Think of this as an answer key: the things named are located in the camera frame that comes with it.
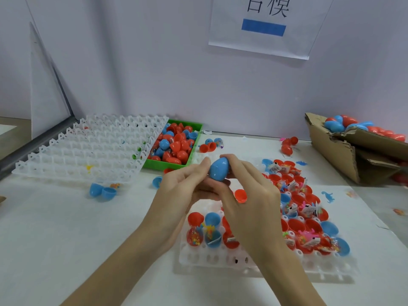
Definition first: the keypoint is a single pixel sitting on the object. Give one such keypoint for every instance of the white paper sign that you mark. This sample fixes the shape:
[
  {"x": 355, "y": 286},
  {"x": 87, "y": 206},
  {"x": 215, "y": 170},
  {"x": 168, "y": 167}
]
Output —
[{"x": 309, "y": 28}]

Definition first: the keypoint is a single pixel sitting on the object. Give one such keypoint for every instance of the clear triangular panel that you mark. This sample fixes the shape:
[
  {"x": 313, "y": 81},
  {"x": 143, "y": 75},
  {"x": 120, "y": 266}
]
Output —
[{"x": 48, "y": 86}]

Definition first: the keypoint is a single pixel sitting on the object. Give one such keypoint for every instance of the pile of finished eggs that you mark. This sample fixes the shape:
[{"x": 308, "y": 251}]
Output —
[{"x": 363, "y": 126}]

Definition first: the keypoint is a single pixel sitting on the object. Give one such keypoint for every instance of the person's left hand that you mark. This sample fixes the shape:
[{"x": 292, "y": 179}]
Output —
[{"x": 175, "y": 204}]

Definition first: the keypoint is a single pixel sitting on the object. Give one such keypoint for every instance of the person's left forearm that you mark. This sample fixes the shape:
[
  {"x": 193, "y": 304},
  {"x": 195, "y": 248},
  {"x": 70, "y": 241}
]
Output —
[{"x": 108, "y": 274}]

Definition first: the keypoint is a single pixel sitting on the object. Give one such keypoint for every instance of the small capsule cluster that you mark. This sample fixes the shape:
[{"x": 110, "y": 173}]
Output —
[{"x": 210, "y": 145}]

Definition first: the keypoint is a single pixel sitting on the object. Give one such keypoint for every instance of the person's right forearm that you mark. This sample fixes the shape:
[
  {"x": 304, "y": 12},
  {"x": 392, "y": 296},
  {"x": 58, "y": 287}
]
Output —
[{"x": 290, "y": 280}]

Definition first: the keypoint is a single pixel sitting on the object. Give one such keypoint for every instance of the small blue toy piece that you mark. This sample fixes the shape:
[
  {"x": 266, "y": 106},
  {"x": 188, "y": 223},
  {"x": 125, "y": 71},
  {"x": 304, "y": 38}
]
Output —
[{"x": 327, "y": 196}]

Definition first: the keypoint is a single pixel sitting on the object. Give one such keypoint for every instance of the person's right hand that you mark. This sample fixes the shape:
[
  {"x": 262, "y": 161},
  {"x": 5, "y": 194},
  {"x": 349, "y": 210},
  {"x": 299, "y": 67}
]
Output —
[{"x": 255, "y": 210}]

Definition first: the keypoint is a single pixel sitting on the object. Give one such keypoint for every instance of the small orange toy piece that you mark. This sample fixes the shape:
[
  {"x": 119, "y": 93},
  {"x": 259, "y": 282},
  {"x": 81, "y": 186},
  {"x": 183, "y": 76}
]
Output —
[
  {"x": 115, "y": 185},
  {"x": 399, "y": 211}
]

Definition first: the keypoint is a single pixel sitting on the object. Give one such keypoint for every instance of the cardboard box of capsules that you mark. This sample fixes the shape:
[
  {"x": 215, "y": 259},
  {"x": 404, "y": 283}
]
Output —
[{"x": 331, "y": 149}]

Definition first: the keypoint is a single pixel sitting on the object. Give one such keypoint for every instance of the green plastic tray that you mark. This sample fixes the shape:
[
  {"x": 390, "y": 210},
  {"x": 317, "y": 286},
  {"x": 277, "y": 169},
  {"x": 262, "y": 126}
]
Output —
[{"x": 197, "y": 124}]

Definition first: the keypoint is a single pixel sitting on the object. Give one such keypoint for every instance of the grey metal rail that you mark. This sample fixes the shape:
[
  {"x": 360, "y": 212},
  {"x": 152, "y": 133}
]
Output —
[{"x": 32, "y": 149}]

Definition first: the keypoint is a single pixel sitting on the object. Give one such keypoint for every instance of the clear plastic egg tray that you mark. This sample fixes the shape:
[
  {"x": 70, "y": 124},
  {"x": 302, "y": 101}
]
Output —
[
  {"x": 210, "y": 258},
  {"x": 86, "y": 146}
]

